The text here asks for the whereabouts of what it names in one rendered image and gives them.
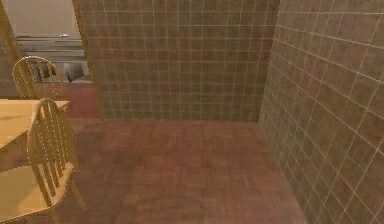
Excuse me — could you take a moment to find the grey sofa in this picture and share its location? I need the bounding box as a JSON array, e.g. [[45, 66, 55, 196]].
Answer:
[[15, 35, 90, 83]]

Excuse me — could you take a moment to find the light wooden spindle chair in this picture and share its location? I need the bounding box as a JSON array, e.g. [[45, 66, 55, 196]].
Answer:
[[0, 97, 88, 224], [12, 55, 65, 100]]

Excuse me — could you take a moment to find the light wooden dining table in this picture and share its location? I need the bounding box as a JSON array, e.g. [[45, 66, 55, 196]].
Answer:
[[0, 98, 71, 152]]

